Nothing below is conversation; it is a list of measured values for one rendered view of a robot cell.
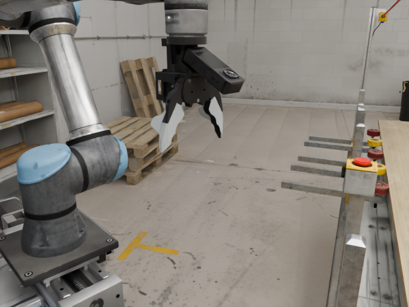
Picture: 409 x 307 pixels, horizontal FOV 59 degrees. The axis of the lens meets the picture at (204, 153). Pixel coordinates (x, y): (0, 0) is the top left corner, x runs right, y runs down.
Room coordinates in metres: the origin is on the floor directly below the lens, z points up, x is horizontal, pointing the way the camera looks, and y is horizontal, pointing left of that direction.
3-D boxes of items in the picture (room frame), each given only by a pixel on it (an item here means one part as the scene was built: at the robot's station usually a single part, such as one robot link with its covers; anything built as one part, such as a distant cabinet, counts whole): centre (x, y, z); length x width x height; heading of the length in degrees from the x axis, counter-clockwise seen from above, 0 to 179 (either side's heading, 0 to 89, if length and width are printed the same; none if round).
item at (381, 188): (1.43, -0.75, 0.85); 0.08 x 0.08 x 0.11
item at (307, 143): (2.20, -0.86, 0.83); 0.44 x 0.03 x 0.04; 67
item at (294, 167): (1.73, -0.67, 0.84); 0.44 x 0.03 x 0.04; 67
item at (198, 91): (0.68, 0.04, 1.46); 0.09 x 0.08 x 0.12; 43
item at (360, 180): (0.82, -0.38, 1.18); 0.07 x 0.07 x 0.08; 67
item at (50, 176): (0.78, 0.36, 1.21); 0.13 x 0.12 x 0.14; 140
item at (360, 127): (1.50, -0.67, 0.92); 0.04 x 0.04 x 0.48; 67
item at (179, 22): (0.67, 0.03, 1.54); 0.08 x 0.08 x 0.05
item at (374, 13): (2.70, -1.22, 1.20); 0.15 x 0.12 x 1.00; 157
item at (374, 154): (1.89, -0.95, 0.85); 0.08 x 0.08 x 0.11
